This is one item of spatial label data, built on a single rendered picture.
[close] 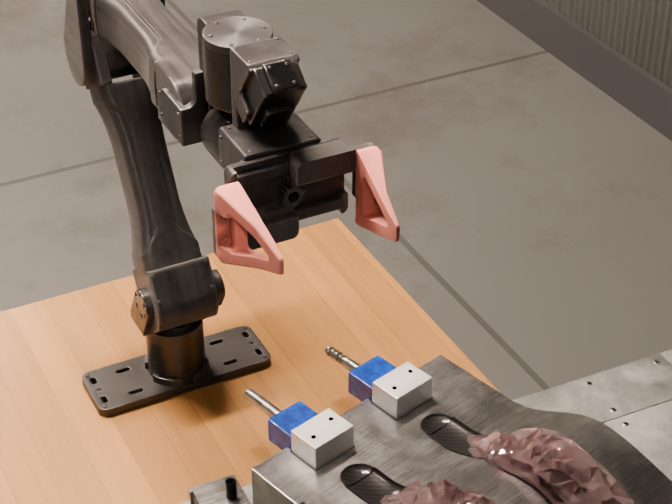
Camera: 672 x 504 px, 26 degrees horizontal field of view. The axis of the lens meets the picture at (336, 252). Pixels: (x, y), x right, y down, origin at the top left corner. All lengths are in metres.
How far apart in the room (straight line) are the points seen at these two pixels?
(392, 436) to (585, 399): 0.25
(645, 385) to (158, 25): 0.66
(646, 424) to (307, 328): 0.40
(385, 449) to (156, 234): 0.32
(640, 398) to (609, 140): 2.12
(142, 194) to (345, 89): 2.39
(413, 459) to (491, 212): 1.97
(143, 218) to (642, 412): 0.56
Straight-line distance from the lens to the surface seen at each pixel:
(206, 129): 1.22
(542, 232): 3.30
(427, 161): 3.54
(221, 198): 1.09
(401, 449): 1.43
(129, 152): 1.49
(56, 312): 1.72
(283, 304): 1.71
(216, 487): 1.34
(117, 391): 1.58
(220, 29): 1.18
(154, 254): 1.49
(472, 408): 1.48
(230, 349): 1.63
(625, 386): 1.62
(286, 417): 1.44
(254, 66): 1.11
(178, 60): 1.29
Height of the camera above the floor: 1.81
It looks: 34 degrees down
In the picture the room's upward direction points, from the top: straight up
